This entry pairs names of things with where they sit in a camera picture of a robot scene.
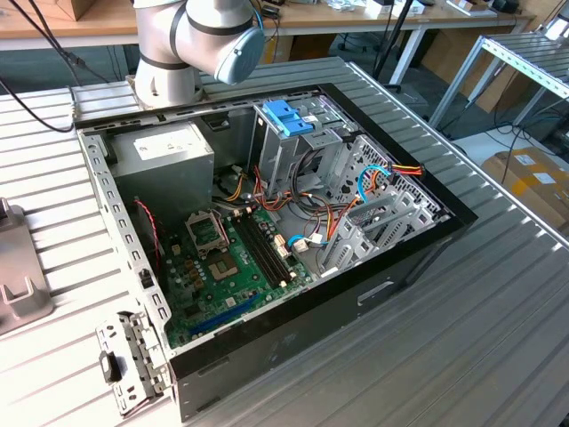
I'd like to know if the grey parts rack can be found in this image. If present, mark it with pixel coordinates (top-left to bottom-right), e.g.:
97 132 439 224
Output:
0 197 57 337

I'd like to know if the blue expansion slot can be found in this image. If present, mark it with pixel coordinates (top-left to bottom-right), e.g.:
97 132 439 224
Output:
188 291 261 337

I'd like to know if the wooden desk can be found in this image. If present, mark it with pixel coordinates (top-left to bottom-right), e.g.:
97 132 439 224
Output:
0 0 539 85

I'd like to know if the CPU socket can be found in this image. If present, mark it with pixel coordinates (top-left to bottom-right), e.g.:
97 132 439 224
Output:
207 255 244 284

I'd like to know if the blue wire with white plug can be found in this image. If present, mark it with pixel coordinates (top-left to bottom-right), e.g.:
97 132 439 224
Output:
286 234 328 255

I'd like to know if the black RAM slot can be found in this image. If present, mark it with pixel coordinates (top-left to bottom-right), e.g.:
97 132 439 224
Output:
244 212 291 284
249 209 296 280
233 216 280 290
238 214 285 287

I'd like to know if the orange wire bundle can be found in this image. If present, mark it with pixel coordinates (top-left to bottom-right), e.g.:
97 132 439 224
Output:
212 163 362 251

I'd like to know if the black plastic clip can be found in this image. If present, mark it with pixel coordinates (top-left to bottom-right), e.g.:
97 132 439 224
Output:
100 350 124 384

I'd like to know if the black cable with metal plug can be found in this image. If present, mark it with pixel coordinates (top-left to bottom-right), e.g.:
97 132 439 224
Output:
0 75 80 134

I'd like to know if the blue plastic drive bracket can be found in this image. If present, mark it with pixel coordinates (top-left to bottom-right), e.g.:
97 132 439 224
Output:
261 100 317 140

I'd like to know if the metal card retention bracket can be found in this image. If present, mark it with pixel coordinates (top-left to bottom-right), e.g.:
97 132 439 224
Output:
95 310 175 418

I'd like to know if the red twisted fan wire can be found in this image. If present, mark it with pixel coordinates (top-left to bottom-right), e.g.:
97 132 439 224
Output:
132 198 164 270

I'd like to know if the black open PC case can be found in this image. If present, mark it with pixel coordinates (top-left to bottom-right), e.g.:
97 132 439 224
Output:
73 82 480 423

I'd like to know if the metal socket cover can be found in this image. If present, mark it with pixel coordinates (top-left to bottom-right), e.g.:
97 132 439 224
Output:
184 211 232 260

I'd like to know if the large cardboard box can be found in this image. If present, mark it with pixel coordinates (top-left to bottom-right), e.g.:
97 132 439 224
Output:
482 148 569 232

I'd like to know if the metal disk bay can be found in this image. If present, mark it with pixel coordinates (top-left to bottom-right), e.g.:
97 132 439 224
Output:
317 189 453 280

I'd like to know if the metal drive cage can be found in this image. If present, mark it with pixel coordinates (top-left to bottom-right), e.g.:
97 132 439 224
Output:
246 95 362 201

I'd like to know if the grey power supply unit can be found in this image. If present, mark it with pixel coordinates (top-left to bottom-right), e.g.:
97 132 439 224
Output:
106 120 217 232

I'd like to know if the green motherboard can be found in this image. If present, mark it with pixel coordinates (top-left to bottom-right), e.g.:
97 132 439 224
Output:
162 206 312 350

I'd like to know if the blue data wire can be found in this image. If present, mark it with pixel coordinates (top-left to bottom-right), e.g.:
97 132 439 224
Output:
355 163 397 208

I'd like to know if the small cardboard box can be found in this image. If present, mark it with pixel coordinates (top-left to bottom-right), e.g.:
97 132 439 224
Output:
52 0 97 21

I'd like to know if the black case fan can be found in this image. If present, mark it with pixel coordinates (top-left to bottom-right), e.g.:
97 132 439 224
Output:
132 199 168 273

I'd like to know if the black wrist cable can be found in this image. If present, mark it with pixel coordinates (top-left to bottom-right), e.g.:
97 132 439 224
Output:
15 0 112 85

